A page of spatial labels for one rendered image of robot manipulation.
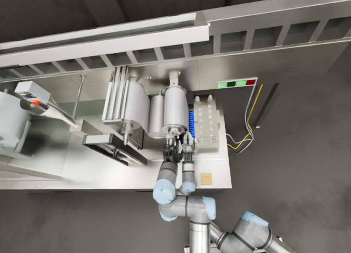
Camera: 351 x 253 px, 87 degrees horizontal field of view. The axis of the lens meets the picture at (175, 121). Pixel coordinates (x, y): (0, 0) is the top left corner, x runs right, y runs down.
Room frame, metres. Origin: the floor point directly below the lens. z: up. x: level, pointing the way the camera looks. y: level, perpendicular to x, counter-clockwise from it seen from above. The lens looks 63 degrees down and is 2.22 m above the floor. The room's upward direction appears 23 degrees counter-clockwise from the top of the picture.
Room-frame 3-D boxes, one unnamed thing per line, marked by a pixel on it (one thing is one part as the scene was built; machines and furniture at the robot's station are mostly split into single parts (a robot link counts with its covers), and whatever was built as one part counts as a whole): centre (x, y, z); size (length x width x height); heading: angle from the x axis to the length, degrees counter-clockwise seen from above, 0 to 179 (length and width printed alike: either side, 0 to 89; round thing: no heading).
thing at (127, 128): (0.52, 0.26, 1.34); 0.06 x 0.06 x 0.06; 69
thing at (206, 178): (0.17, -0.04, 0.91); 0.07 x 0.07 x 0.02; 69
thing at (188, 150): (0.32, 0.01, 1.12); 0.12 x 0.08 x 0.09; 159
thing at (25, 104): (0.81, 0.66, 1.50); 0.14 x 0.14 x 0.06
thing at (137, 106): (0.61, 0.10, 1.16); 0.39 x 0.23 x 0.51; 69
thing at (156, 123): (0.61, 0.09, 1.18); 0.26 x 0.12 x 0.12; 159
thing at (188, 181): (0.17, 0.06, 1.11); 0.11 x 0.08 x 0.09; 159
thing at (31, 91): (0.67, 0.52, 1.66); 0.07 x 0.07 x 0.10; 68
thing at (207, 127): (0.53, -0.20, 1.00); 0.40 x 0.16 x 0.06; 159
